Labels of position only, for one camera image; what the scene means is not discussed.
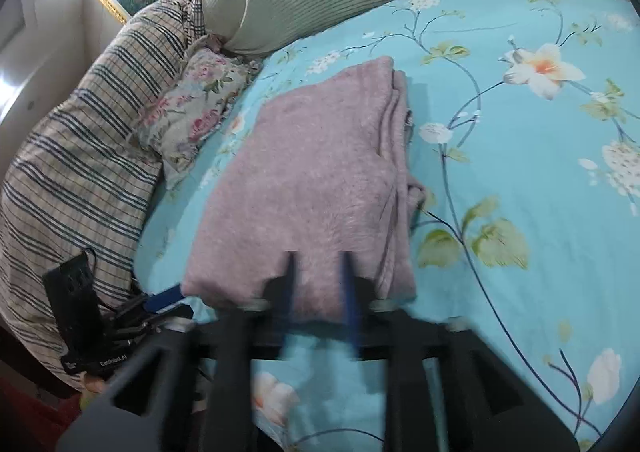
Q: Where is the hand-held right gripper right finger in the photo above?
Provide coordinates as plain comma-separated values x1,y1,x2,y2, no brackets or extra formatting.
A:
339,252,581,452

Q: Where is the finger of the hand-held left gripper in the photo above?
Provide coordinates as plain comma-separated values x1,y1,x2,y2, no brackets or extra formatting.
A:
145,284,185,315

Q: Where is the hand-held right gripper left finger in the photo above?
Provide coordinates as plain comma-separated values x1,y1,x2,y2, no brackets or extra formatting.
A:
55,252,301,452

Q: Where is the pink knit sweater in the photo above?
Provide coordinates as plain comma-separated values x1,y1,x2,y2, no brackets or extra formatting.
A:
181,56,428,323

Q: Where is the red cloth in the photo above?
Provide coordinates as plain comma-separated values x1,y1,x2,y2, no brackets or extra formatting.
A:
0,372,83,438

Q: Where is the plaid quilt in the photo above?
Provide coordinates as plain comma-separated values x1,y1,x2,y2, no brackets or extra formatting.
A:
0,0,211,390

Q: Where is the small floral pillow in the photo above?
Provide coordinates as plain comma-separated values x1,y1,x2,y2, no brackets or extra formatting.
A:
135,48,263,190

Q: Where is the blue floral bed sheet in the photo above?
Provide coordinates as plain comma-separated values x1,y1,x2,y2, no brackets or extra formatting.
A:
132,0,640,452

